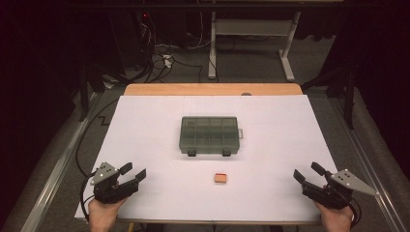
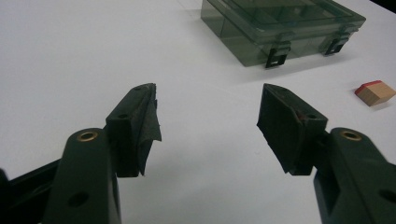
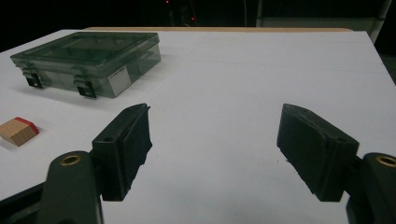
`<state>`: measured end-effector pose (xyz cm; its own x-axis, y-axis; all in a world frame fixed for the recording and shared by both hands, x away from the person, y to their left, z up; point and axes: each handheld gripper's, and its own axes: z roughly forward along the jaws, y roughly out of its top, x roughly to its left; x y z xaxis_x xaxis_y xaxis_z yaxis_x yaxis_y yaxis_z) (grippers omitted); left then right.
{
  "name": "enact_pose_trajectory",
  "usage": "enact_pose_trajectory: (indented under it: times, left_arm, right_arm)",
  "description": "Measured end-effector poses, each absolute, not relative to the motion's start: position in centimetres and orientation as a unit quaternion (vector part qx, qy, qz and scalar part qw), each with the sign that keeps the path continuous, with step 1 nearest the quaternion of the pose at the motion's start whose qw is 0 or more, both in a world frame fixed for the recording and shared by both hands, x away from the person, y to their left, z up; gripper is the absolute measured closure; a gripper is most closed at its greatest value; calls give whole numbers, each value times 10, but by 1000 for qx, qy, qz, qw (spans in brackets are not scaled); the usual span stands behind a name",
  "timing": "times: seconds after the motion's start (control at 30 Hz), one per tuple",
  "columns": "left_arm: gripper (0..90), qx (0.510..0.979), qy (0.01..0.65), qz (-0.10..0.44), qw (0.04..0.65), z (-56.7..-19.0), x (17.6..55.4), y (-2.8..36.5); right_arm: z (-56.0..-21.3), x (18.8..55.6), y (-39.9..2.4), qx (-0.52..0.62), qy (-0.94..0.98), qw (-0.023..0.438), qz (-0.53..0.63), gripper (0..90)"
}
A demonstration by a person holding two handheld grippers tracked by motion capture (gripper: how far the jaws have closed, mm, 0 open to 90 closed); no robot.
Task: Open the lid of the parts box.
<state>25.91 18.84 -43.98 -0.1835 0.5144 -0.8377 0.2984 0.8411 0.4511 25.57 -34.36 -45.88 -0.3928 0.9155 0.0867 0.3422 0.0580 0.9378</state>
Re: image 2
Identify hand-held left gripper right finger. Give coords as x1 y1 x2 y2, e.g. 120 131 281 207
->
256 83 396 224

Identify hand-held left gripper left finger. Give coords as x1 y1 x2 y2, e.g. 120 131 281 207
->
41 82 163 224

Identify wooden block with red face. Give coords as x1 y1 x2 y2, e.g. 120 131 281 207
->
354 79 396 107

